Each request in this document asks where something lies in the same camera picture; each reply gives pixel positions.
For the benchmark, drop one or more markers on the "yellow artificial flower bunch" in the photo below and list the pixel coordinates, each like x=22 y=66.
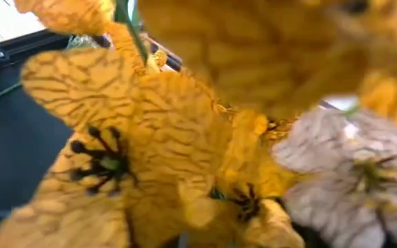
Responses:
x=171 y=131
x=271 y=51

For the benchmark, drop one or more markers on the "black table mat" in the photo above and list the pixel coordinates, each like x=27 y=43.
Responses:
x=12 y=155

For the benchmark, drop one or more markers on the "black metal table frame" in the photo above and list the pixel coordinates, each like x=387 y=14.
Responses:
x=29 y=43

